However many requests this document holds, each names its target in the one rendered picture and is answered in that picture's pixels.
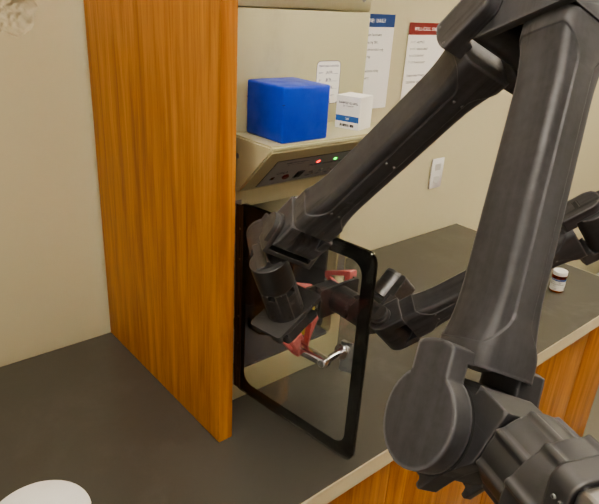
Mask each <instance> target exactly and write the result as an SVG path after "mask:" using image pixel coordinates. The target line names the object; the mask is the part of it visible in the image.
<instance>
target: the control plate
mask: <svg viewBox="0 0 599 504"><path fill-rule="evenodd" d="M350 151H351V150H349V151H342V152H336V153H330V154H323V155H317V156H311V157H304V158H298V159H292V160H285V161H279V162H277V163H276V165H275V166H274V167H273V168H272V169H271V170H270V171H269V172H268V174H267V175H266V176H265V177H264V178H263V179H262V180H261V181H260V182H259V184H258V185H257V186H256V187H260V186H265V185H271V184H276V183H281V182H287V181H292V180H298V179H303V178H308V177H314V176H319V175H324V174H328V173H329V172H330V171H331V170H329V169H328V168H329V167H332V168H331V169H333V168H334V167H335V166H336V165H337V164H338V163H339V162H340V161H341V160H342V159H343V158H344V157H345V156H346V155H347V154H348V153H349V152H350ZM335 157H338V158H337V159H335V160H333V158H335ZM319 159H321V161H320V162H318V163H316V161H317V160H319ZM321 168H323V169H322V172H320V171H318V170H319V169H321ZM302 170H305V171H304V172H303V173H302V174H301V175H300V176H299V177H295V178H292V177H293V176H294V175H295V174H296V173H297V172H298V171H302ZM311 170H313V171H312V172H313V173H312V174H311V173H309V171H311ZM286 174H289V177H288V178H287V179H282V176H284V175H286ZM272 177H275V178H274V179H273V180H269V179H270V178H272Z"/></svg>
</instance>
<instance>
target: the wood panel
mask: <svg viewBox="0 0 599 504"><path fill-rule="evenodd" d="M84 12H85V24H86V36H87V48H88V60H89V72H90V84H91V97H92V109H93V121H94V133H95V145H96V157H97V169H98V181H99V193H100V206H101V218H102V230H103V242H104V254H105V266H106V278H107V290H108V302H109V315H110V327H111V333H112V334H113V335H114V336H115V337H116V338H117V339H118V340H119V341H120V342H121V343H122V344H123V345H124V346H125V347H126V348H127V349H128V350H129V351H130V352H131V353H132V354H133V355H134V356H135V357H136V358H137V359H138V360H139V361H140V362H141V363H142V364H143V365H144V366H145V367H146V368H147V369H148V370H149V372H150V373H151V374H152V375H153V376H154V377H155V378H156V379H157V380H158V381H159V382H160V383H161V384H162V385H163V386H164V387H165V388H166V389H167V390H168V391H169V392H170V393H171V394H172V395H173V396H174V397H175V398H176V399H177V400H178V401H179V402H180V403H181V404H182V405H183V406H184V407H185V408H186V409H187V410H188V411H189V412H190V413H191V414H192V415H193V416H194V417H195V418H196V419H197V421H198V422H199V423H200V424H201V425H202V426H203V427H204V428H205V429H206V430H207V431H208V432H209V433H210V434H211V435H212V436H213V437H214V438H215V439H216V440H217V441H218V442H221V441H223V440H225V439H227V438H229V437H231V436H232V387H233V318H234V248H235V179H236V109H237V40H238V0H84Z"/></svg>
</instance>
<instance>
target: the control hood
mask: <svg viewBox="0 0 599 504"><path fill-rule="evenodd" d="M376 124H377V123H376V122H372V121H371V124H370V127H369V128H366V129H363V130H360V131H355V130H349V129H344V128H338V127H335V122H327V133H326V138H322V139H315V140H307V141H300V142H293V143H285V144H281V143H278V142H275V141H272V140H269V139H266V138H263V137H260V136H257V135H254V134H251V133H248V132H238V133H236V179H235V191H238V192H240V191H245V190H251V189H256V188H261V187H267V186H272V185H277V184H283V183H288V182H293V181H298V180H304V179H309V178H314V177H320V176H325V175H327V174H324V175H319V176H314V177H308V178H303V179H298V180H292V181H287V182H281V183H276V184H271V185H265V186H260V187H256V186H257V185H258V184H259V182H260V181H261V180H262V179H263V178H264V177H265V176H266V175H267V174H268V172H269V171H270V170H271V169H272V168H273V167H274V166H275V165H276V163H277V162H279V161H285V160H292V159H298V158H304V157H311V156H317V155H323V154H330V153H336V152H342V151H349V150H352V149H353V148H354V147H355V146H356V145H357V144H358V143H359V142H360V141H361V140H362V139H363V138H364V137H365V136H366V135H367V134H368V133H369V132H370V131H371V129H372V128H373V127H374V126H375V125H376Z"/></svg>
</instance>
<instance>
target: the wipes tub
mask: <svg viewBox="0 0 599 504"><path fill-rule="evenodd" d="M0 504H91V500H90V497H89V495H88V494H87V492H86V491H85V490H84V489H83V488H82V487H80V486H79V485H77V484H75V483H72V482H69V481H63V480H46V481H40V482H36V483H33V484H30V485H27V486H25V487H22V488H20V489H18V490H16V491H15V492H13V493H11V494H10V495H8V496H7V497H6V498H4V499H3V500H2V501H1V502H0Z"/></svg>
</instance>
